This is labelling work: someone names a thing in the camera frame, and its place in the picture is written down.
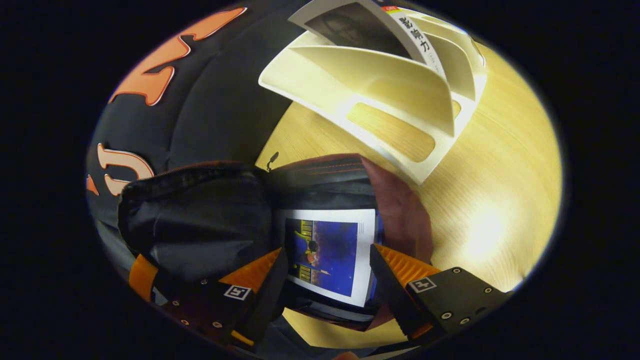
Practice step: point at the white bookshelf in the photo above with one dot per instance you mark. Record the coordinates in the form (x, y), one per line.
(400, 85)

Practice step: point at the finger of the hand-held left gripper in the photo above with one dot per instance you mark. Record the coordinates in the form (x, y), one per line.
(142, 277)

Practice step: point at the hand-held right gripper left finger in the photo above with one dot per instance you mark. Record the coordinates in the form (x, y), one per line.
(272, 295)

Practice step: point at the grey cover book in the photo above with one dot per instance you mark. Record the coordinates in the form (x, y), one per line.
(360, 27)

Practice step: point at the blue cover book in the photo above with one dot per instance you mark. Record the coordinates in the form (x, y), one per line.
(332, 250)

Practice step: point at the maroon schoolbag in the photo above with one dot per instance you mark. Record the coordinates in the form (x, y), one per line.
(200, 225)

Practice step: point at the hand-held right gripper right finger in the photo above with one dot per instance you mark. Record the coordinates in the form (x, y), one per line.
(390, 290)

